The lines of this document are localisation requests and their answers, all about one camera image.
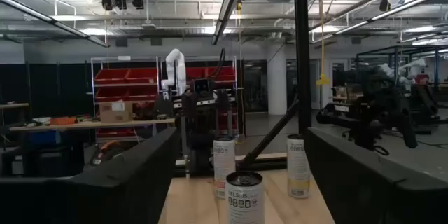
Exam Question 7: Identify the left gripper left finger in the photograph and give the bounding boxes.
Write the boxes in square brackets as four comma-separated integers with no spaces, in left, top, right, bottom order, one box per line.
[0,127,179,224]

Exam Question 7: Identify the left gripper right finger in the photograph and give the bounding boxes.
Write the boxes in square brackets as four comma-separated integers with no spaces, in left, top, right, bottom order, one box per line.
[302,127,448,224]

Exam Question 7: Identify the white Celsius can orange print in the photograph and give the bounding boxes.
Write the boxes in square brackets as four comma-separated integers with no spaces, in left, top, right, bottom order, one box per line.
[225,170,266,224]

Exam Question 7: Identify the orange shop vacuum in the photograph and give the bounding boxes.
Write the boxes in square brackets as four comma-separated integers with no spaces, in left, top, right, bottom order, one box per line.
[91,139,122,166]

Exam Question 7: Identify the wooden workbench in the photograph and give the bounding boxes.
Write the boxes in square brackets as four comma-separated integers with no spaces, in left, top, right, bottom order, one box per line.
[9,118,176,133]

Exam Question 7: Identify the white Celsius can yellow band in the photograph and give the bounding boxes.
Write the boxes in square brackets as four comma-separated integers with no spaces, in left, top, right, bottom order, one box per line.
[286,134,312,199]

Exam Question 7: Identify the cardboard box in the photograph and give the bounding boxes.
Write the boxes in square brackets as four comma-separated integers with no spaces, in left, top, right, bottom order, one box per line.
[99,101,134,124]

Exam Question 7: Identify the metal rack red bins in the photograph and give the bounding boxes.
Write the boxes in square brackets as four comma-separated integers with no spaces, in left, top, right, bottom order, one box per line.
[90,55,246,144]

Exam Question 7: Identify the white Celsius can red print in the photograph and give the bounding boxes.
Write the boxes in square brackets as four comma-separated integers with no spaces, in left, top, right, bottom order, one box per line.
[212,136,237,200]

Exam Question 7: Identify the white round column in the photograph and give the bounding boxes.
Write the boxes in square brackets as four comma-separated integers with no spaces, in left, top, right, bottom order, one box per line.
[267,52,288,116]

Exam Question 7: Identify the black aluminium table frame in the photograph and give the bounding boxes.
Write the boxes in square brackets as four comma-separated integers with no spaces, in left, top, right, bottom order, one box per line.
[173,0,313,179]

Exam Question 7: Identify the yellow hanging cord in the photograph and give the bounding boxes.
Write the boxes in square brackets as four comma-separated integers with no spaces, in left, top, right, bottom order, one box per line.
[316,0,332,87]

